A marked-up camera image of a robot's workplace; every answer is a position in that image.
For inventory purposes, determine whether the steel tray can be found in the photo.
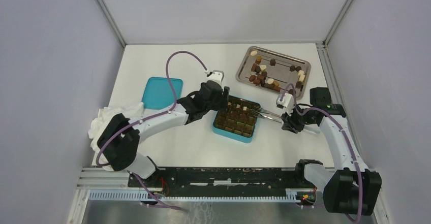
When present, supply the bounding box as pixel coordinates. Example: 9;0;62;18
235;46;311;99

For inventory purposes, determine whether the wrist camera white grey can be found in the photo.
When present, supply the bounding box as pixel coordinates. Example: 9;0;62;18
207;70;225;86
276;93;294;115

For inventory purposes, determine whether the white cloth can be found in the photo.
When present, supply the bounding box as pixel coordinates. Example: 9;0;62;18
88;102;144;160

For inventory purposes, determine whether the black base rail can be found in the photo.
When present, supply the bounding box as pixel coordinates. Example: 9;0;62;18
143;167;317;199

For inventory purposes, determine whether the teal chocolate box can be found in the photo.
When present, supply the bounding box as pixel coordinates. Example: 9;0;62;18
212;95;260;143

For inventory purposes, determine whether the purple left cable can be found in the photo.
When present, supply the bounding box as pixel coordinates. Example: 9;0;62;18
96;51;209;213

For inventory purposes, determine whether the teal box lid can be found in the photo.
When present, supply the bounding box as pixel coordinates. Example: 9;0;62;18
141;77;174;110

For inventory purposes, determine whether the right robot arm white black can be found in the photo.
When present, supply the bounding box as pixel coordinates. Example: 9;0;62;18
276;84;382;222

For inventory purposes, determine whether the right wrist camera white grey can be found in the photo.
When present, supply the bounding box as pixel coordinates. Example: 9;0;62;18
276;93;294;115

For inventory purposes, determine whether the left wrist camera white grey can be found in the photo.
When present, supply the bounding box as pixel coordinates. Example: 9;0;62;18
207;70;225;86

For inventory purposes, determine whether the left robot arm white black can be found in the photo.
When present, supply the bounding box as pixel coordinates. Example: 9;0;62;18
96;81;230;187

